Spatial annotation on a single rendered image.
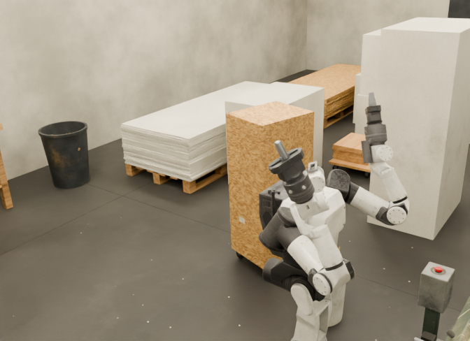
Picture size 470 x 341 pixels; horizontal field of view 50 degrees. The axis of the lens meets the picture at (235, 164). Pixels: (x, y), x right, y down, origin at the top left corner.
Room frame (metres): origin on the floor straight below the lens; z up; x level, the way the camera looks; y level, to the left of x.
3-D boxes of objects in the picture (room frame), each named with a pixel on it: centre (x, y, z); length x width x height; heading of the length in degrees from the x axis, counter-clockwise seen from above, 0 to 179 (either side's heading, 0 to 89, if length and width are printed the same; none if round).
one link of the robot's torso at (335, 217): (1.84, -0.27, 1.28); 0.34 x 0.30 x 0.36; 142
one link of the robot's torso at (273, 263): (1.86, -0.25, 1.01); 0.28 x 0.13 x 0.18; 52
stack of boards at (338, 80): (8.16, -1.65, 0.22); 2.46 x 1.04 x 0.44; 143
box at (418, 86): (4.28, -1.72, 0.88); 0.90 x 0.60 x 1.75; 143
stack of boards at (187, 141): (6.13, 0.14, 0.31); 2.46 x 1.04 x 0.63; 143
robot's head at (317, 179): (1.80, -0.32, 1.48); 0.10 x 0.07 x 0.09; 172
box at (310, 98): (5.29, -0.47, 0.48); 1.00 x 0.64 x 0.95; 143
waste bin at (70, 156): (5.33, 1.89, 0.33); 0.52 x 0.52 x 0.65
